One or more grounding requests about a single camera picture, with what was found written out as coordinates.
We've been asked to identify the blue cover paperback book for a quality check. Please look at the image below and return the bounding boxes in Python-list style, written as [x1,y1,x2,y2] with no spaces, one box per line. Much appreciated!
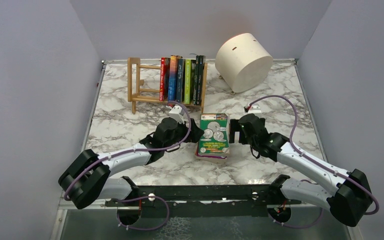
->
[167,55,183,101]

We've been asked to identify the dark green hardcover book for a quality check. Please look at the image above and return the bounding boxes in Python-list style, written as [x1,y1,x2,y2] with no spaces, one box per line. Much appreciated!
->
[196,55,206,105]

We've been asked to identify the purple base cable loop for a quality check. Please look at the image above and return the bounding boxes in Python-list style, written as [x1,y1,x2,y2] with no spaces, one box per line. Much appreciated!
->
[116,194,171,232]

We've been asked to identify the cream cylindrical lamp shade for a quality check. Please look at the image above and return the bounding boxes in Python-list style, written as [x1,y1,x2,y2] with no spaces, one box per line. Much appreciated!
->
[215,33,274,93]

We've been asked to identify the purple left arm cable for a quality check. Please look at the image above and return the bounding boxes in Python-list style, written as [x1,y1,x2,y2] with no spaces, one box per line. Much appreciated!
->
[63,100,193,202]

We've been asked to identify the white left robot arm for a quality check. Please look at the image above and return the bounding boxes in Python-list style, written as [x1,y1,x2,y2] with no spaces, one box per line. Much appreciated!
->
[58,117,204,210]

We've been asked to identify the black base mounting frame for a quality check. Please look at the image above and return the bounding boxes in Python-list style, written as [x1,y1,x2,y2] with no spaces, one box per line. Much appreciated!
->
[105,182,301,218]

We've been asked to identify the green cartoon paperback book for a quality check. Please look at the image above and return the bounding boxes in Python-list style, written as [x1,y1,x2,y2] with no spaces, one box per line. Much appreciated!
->
[197,113,230,158]

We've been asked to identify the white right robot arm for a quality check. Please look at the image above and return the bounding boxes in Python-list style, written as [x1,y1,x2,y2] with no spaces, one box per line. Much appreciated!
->
[229,113,374,227]

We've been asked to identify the purple spine paperback book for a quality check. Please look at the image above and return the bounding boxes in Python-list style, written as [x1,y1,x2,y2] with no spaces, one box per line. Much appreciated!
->
[195,151,228,161]

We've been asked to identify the red spine paperback book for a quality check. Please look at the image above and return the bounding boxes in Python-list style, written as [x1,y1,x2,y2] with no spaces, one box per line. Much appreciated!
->
[159,57,171,101]

